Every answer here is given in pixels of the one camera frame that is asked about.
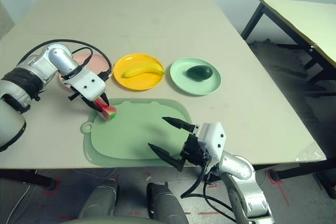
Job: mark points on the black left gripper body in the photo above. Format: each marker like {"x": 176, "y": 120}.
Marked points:
{"x": 76, "y": 96}

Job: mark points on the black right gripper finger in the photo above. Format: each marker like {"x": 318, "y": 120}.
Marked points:
{"x": 165, "y": 154}
{"x": 178, "y": 123}

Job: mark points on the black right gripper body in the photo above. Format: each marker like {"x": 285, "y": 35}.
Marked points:
{"x": 194, "y": 150}

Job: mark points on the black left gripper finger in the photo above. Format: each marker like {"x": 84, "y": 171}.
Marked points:
{"x": 90, "y": 104}
{"x": 105, "y": 98}

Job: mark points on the toy watermelon slice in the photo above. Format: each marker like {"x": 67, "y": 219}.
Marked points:
{"x": 107, "y": 112}

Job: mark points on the toy yellow banana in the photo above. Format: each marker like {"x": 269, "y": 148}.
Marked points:
{"x": 144, "y": 70}

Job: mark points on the toy dark green avocado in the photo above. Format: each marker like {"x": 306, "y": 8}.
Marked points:
{"x": 199, "y": 72}

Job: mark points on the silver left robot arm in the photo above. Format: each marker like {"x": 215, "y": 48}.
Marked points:
{"x": 60, "y": 61}

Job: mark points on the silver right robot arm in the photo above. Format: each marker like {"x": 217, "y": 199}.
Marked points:
{"x": 244, "y": 176}

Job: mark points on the yellow plate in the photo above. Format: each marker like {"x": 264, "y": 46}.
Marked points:
{"x": 136, "y": 82}

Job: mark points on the pink plate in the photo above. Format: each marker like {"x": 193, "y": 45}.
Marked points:
{"x": 97, "y": 62}

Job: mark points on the green cutting board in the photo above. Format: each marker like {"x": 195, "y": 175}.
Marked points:
{"x": 131, "y": 134}

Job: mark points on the mint green plate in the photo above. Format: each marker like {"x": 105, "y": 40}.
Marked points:
{"x": 194, "y": 86}

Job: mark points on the grey right robot leg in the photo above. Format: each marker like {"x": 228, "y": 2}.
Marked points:
{"x": 165, "y": 205}

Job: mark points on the grey-green robot torso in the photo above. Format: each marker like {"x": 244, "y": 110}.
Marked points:
{"x": 113, "y": 221}

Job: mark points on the clear plastic corner wrap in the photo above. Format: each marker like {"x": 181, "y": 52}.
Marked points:
{"x": 312, "y": 153}

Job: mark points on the side table with black legs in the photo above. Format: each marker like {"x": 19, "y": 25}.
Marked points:
{"x": 302, "y": 16}

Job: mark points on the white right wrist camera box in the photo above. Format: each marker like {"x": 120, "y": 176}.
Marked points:
{"x": 214, "y": 140}

